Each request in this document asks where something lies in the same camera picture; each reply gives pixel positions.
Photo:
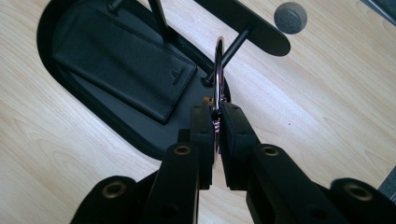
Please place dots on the black leather wallet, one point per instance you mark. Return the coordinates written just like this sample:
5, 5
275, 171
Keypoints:
124, 62

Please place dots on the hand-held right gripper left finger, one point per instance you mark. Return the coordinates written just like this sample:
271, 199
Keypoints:
179, 174

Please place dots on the key bunch with colourful tags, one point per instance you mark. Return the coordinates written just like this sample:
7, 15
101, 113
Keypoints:
219, 77

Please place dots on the grey round disc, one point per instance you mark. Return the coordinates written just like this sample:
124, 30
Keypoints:
290, 18

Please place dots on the black key rack with tray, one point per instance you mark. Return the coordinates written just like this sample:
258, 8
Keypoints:
124, 124

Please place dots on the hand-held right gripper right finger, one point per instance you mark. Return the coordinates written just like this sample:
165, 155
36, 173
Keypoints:
274, 180

